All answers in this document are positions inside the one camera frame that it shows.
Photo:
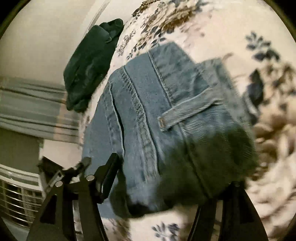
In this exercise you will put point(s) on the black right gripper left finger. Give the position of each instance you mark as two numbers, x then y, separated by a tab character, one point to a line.
55	219

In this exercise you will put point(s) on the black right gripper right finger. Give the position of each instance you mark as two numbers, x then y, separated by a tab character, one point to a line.
240	220

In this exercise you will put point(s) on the blue denim jeans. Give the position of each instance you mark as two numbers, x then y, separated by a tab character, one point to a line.
181	128

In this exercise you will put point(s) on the white window grille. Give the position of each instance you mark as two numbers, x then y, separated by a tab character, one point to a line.
21	196

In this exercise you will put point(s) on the green striped curtain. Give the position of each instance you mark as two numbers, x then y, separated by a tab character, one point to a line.
37	108

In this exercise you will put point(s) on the dark green folded garment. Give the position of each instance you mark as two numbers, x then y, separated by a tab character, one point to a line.
90	63

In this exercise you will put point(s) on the floral fleece blanket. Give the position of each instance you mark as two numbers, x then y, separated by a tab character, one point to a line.
259	54

